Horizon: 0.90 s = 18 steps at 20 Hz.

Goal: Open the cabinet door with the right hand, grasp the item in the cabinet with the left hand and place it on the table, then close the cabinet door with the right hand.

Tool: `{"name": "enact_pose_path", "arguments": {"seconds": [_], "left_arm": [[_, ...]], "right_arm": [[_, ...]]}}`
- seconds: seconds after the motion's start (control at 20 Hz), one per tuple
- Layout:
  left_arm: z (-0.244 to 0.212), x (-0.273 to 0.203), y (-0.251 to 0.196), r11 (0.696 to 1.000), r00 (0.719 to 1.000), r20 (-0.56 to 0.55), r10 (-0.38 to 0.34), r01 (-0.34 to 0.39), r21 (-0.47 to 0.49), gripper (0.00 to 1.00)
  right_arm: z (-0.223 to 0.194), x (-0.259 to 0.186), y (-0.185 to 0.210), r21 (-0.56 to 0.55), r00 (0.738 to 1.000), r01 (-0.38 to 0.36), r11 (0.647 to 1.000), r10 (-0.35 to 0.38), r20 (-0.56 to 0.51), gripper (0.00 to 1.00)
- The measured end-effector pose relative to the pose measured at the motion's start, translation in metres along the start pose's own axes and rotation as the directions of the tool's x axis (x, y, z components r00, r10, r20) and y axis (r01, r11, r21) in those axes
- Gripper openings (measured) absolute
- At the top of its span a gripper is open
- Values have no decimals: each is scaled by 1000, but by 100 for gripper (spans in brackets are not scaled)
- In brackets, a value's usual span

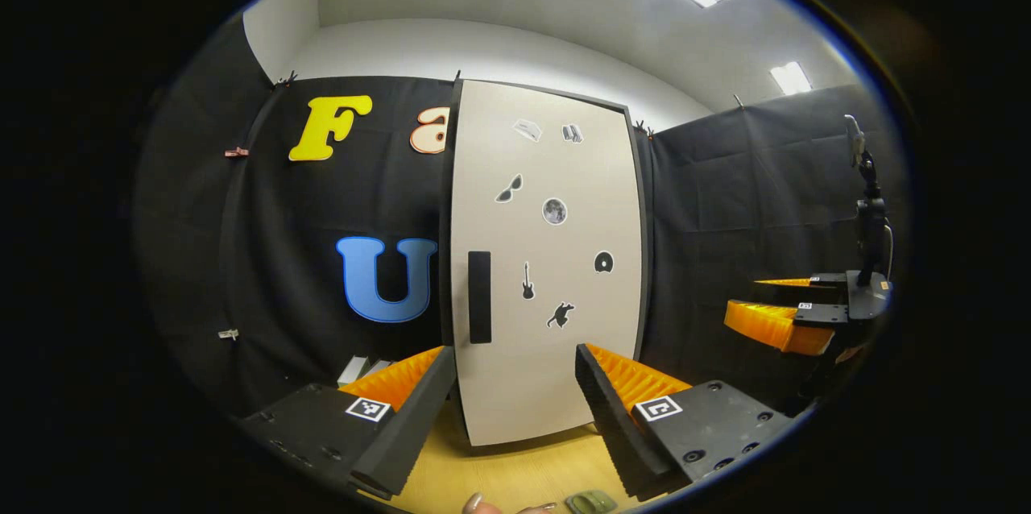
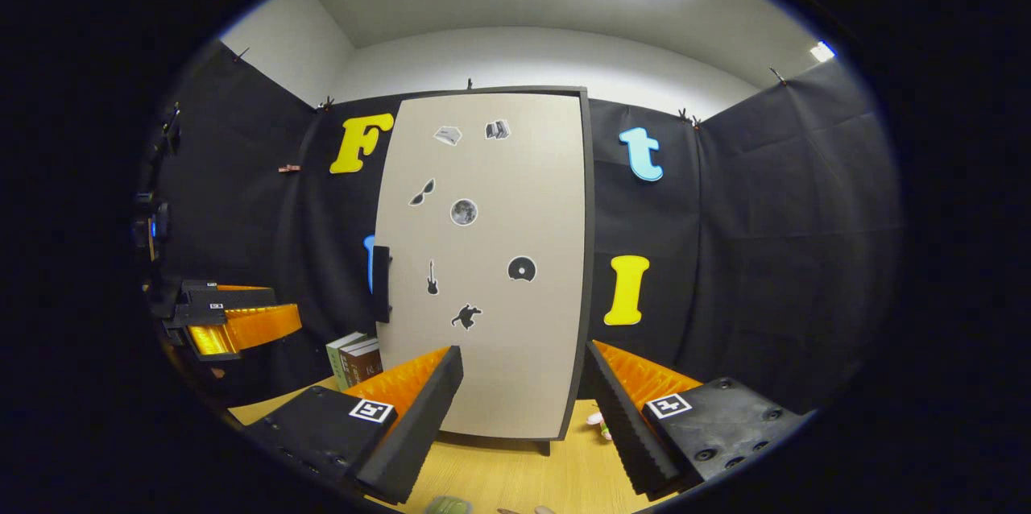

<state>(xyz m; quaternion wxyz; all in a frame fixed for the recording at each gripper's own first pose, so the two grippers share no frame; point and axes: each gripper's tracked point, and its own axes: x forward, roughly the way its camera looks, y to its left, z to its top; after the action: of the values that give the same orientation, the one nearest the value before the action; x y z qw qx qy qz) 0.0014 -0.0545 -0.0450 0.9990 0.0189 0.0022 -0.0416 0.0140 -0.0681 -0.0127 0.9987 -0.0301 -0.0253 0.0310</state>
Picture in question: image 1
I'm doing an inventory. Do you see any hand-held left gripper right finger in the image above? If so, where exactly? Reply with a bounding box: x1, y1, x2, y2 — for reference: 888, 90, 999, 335
574, 342, 814, 503

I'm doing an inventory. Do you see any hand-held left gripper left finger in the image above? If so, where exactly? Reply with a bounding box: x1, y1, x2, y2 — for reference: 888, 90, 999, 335
242, 346, 458, 499

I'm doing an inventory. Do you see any green bottle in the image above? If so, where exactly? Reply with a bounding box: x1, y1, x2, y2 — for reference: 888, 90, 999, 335
564, 489, 619, 514

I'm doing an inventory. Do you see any black door handle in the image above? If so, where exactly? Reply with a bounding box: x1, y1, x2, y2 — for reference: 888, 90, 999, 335
467, 251, 493, 345

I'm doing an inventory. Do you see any grey cabinet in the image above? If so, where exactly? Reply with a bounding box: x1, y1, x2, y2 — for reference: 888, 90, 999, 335
439, 76, 652, 450

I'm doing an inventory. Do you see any black backdrop cloth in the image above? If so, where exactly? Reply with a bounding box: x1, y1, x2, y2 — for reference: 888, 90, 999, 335
133, 15, 911, 418

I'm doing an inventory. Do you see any small ceiling light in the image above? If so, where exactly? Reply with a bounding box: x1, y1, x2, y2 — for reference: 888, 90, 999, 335
769, 60, 814, 97

